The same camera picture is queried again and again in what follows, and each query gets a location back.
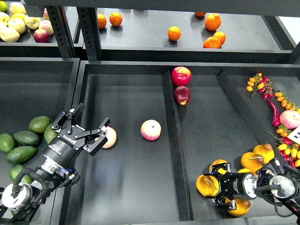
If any cherry tomato bunch lower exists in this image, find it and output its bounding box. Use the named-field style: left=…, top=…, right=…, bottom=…
left=268, top=124, right=300, bottom=170

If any green avocado right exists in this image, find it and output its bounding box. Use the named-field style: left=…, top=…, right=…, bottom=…
left=44, top=124, right=58, bottom=144

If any dark red apple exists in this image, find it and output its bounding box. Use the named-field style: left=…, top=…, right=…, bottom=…
left=173, top=86, right=191, bottom=105

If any bright red apple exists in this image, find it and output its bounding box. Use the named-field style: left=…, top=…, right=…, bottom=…
left=171, top=66, right=192, bottom=86

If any green avocado centre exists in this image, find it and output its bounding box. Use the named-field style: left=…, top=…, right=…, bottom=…
left=13, top=130, right=40, bottom=146

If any pink apple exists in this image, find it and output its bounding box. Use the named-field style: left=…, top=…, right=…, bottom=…
left=102, top=127, right=117, bottom=149
left=279, top=110, right=300, bottom=129
left=141, top=120, right=161, bottom=141

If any cherry tomato bunch upper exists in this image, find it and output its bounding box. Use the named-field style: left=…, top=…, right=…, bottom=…
left=246, top=73, right=273, bottom=99

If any pink apple left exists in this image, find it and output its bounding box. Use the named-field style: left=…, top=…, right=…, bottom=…
left=102, top=127, right=117, bottom=149

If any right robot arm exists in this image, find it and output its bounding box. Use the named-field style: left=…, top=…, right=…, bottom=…
left=203, top=158, right=300, bottom=218

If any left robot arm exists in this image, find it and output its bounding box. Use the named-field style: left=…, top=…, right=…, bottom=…
left=0, top=103, right=110, bottom=225

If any red chili pepper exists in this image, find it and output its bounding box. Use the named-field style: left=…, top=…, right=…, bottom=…
left=267, top=99, right=280, bottom=127

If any black shelf post right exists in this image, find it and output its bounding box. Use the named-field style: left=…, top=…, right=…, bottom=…
left=76, top=7, right=102, bottom=61

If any black shelf post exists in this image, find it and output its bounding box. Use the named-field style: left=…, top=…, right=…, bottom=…
left=45, top=6, right=75, bottom=58
left=76, top=7, right=102, bottom=61

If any green avocado far left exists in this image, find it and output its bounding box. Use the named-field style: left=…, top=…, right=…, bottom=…
left=0, top=133, right=17, bottom=153

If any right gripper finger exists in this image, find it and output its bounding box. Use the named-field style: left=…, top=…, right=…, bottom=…
left=206, top=196, right=237, bottom=210
left=204, top=163, right=231, bottom=178

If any pale yellow apple right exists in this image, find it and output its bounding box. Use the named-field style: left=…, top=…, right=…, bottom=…
left=24, top=15, right=41, bottom=30

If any green avocado top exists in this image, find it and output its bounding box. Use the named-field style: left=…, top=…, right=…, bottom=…
left=28, top=115, right=53, bottom=134

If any yellow lemon on shelf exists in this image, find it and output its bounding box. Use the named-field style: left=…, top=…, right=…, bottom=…
left=10, top=13, right=26, bottom=21

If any yellow pear front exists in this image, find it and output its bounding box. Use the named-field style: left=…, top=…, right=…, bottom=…
left=227, top=199, right=252, bottom=217

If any dark green avocado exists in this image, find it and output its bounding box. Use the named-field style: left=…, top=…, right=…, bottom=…
left=10, top=208, right=30, bottom=221

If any black left tray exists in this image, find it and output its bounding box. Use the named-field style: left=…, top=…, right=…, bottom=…
left=0, top=58, right=80, bottom=225

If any orange cherry tomato bunch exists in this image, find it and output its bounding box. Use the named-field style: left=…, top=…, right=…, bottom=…
left=274, top=91, right=300, bottom=113

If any pale yellow apple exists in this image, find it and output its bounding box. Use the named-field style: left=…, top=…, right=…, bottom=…
left=0, top=27, right=20, bottom=43
left=8, top=18, right=26, bottom=34
left=24, top=15, right=41, bottom=30

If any yellow pear with brown spot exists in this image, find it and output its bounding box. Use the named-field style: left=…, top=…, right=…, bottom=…
left=253, top=143, right=275, bottom=164

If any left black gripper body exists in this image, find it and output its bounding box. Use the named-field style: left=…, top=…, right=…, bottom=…
left=43, top=125, right=86, bottom=169

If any pale yellow apple front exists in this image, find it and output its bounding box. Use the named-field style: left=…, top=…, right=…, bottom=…
left=0, top=27, right=20, bottom=43

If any green avocado lower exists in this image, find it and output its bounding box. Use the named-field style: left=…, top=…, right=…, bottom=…
left=8, top=164, right=33, bottom=184

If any orange on shelf left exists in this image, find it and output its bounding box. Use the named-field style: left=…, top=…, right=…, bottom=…
left=97, top=14, right=107, bottom=29

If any black middle tray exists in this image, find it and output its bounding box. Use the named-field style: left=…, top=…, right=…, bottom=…
left=59, top=61, right=300, bottom=225

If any yellow pear hidden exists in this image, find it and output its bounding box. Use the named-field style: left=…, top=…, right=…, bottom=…
left=240, top=152, right=264, bottom=173

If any white label card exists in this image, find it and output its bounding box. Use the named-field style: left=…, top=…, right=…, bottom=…
left=287, top=127, right=300, bottom=144

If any pink peach on shelf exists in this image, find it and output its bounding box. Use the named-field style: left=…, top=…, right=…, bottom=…
left=39, top=20, right=54, bottom=36

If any pink apple far right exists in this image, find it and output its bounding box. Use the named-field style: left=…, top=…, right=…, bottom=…
left=279, top=110, right=300, bottom=129

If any pale yellow apple middle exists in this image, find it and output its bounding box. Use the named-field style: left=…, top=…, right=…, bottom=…
left=8, top=18, right=26, bottom=34

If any red apple on shelf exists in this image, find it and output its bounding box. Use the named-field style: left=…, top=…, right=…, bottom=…
left=33, top=29, right=51, bottom=43

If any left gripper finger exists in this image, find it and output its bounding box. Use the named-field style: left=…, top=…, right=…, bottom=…
left=74, top=118, right=110, bottom=156
left=51, top=103, right=85, bottom=137

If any green avocado middle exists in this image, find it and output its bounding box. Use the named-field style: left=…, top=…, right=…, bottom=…
left=6, top=146, right=37, bottom=164

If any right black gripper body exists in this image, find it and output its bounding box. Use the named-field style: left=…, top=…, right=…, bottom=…
left=219, top=172, right=257, bottom=200

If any black shelf post left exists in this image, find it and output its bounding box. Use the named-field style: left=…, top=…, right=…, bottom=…
left=45, top=6, right=75, bottom=58

